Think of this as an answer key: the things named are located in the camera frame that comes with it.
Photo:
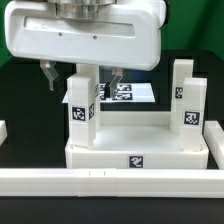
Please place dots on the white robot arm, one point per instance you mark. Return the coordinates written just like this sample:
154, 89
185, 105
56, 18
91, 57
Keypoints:
83, 8

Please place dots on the white fence block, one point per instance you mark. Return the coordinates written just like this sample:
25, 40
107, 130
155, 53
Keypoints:
3, 132
214, 136

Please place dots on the white front fence bar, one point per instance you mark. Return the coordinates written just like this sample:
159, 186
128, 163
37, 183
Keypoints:
112, 183

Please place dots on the white left fence block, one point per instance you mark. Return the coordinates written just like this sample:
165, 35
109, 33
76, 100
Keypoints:
3, 132

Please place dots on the white marker sheet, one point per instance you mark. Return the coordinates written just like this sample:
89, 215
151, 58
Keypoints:
128, 93

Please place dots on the white desk top tray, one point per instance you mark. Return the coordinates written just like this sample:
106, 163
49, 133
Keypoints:
136, 140

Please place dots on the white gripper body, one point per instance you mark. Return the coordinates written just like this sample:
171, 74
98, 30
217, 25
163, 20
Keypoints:
124, 33

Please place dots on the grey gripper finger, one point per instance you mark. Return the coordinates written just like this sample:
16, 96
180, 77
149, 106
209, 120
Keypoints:
110, 89
48, 68

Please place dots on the white right fence block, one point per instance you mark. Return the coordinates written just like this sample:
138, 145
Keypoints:
214, 136

